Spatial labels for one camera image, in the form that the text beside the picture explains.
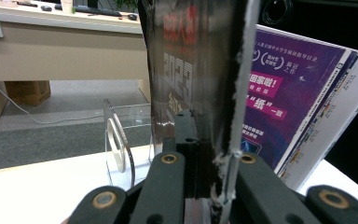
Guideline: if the green plant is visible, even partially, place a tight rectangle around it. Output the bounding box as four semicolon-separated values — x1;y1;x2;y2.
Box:
114;0;142;13

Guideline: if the coiled black cable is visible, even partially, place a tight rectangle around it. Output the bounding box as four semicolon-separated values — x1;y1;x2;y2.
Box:
260;0;296;26

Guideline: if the black keyboard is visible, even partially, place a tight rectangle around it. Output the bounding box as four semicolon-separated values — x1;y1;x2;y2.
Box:
54;4;123;18

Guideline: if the white cable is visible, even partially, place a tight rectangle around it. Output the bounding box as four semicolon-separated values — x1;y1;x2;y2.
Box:
0;60;106;125

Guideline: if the brown cardboard box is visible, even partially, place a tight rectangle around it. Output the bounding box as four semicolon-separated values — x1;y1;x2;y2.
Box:
4;79;52;106

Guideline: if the dark monitor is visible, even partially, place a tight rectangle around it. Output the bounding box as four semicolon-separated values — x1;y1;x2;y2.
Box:
74;0;100;9

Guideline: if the brown cover book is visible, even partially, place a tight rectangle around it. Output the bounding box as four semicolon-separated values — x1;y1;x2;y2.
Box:
136;0;263;224

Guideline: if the white paper cup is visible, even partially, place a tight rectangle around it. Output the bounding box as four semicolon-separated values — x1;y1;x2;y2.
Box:
60;0;75;15

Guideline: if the clear acrylic book rack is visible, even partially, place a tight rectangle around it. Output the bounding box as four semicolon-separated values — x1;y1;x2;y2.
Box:
103;98;157;190

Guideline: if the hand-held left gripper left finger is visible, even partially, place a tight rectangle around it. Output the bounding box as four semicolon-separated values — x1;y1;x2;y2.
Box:
130;108;200;224

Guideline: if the white board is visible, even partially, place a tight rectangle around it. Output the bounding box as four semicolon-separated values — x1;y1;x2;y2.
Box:
0;144;358;224

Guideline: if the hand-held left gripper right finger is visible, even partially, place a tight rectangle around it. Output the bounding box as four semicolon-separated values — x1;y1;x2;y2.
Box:
228;152;322;224

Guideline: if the beige wooden desk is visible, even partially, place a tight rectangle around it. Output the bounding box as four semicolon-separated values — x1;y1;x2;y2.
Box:
0;0;153;129

